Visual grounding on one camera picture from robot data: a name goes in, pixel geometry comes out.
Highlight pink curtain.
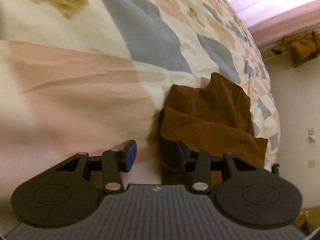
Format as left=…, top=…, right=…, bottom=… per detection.
left=227, top=0, right=319, bottom=50

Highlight brown garment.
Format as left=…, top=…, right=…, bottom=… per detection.
left=150, top=73, right=268, bottom=185

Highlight checkered quilt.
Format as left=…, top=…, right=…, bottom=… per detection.
left=1, top=0, right=280, bottom=235

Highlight yellow-brown hanging clothes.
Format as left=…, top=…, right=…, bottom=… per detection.
left=282, top=30, right=319, bottom=68

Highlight wall socket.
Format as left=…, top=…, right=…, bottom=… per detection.
left=308, top=128, right=315, bottom=135

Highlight wall switch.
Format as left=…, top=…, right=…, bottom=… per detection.
left=308, top=160, right=316, bottom=168

